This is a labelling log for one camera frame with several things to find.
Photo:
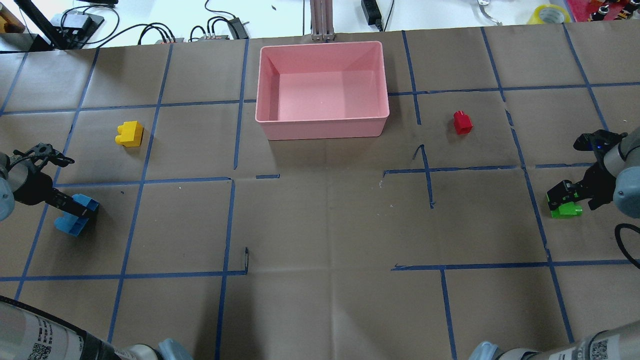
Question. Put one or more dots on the black power adapter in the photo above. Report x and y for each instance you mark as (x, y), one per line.
(372, 13)

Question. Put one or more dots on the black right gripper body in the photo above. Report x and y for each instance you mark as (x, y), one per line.
(599, 181)

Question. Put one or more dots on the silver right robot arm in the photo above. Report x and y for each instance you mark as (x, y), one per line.
(619, 154)

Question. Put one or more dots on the red toy block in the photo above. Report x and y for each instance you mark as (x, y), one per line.
(462, 123)

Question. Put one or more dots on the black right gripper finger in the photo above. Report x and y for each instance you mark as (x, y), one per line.
(564, 192)

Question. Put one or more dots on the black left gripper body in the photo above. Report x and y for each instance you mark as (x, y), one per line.
(33, 188)

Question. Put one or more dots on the yellow tape roll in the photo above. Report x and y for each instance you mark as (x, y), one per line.
(549, 14)

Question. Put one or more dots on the yellow toy block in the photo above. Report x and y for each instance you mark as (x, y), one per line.
(130, 134)

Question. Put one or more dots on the black tripod stand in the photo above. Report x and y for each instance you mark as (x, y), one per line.
(72, 29)

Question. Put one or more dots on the green toy block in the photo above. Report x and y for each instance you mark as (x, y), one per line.
(564, 210)

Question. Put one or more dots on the blue toy block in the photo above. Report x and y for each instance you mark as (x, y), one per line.
(70, 223)

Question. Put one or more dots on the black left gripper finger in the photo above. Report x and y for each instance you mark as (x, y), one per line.
(78, 205)

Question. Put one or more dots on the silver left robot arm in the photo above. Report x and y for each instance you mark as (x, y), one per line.
(28, 333)

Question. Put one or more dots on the aluminium profile post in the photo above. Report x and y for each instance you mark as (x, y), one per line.
(322, 26)

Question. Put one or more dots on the pink plastic box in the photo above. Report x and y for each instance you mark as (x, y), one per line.
(322, 91)

